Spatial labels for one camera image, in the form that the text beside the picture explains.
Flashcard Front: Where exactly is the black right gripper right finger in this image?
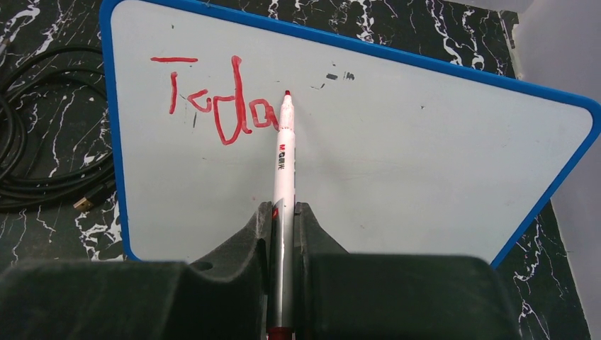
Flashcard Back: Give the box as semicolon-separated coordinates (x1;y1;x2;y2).
294;203;521;339

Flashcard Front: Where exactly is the white red whiteboard marker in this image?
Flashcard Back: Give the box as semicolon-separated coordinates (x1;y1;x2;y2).
266;90;296;339

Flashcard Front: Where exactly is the blue framed whiteboard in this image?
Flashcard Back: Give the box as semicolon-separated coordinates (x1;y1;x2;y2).
100;1;600;265

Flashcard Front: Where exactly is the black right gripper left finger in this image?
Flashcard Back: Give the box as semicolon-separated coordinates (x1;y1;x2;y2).
1;202;271;339

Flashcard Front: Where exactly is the black coiled usb cable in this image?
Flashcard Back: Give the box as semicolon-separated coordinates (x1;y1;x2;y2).
0;37;117;213

